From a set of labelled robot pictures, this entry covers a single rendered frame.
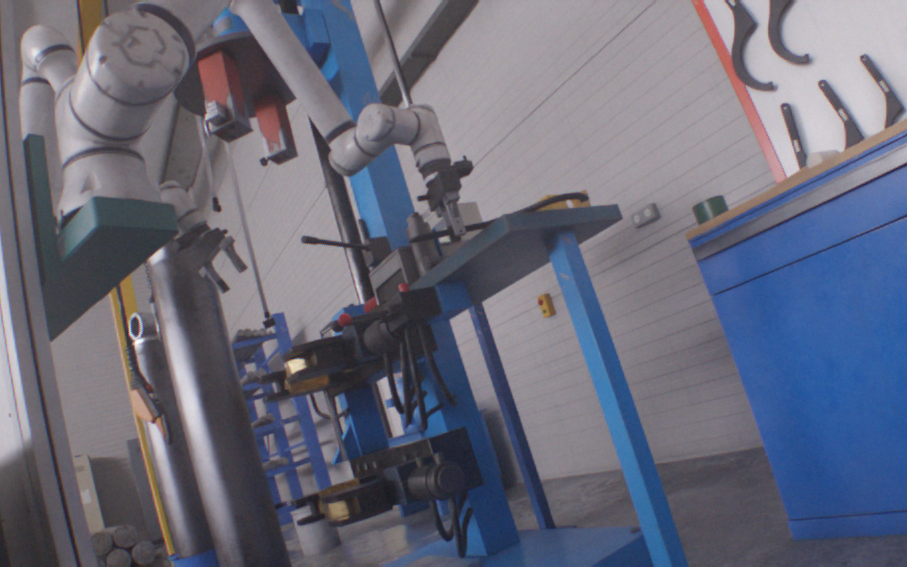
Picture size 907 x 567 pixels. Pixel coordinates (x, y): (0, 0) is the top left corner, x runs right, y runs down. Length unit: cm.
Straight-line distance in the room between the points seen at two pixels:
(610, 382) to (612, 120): 229
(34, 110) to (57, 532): 126
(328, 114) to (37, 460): 97
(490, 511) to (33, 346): 167
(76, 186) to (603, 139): 295
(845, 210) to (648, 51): 205
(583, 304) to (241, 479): 117
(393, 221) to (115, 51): 154
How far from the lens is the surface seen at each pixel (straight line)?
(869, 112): 285
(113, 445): 1277
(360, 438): 255
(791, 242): 170
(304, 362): 200
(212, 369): 206
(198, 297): 211
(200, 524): 333
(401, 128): 147
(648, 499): 157
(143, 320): 347
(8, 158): 133
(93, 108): 118
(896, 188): 160
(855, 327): 167
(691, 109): 329
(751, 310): 179
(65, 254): 124
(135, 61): 112
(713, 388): 339
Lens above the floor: 65
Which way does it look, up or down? 10 degrees up
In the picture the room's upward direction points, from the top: 18 degrees counter-clockwise
